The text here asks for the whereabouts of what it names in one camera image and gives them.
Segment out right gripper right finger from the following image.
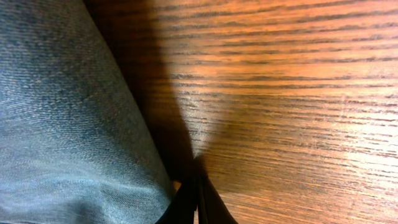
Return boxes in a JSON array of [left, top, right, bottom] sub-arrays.
[[196, 175, 238, 224]]

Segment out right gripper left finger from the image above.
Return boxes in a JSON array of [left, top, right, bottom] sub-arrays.
[[156, 177, 198, 224]]

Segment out light blue denim jeans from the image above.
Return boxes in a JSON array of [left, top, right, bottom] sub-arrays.
[[1, 0, 173, 223]]

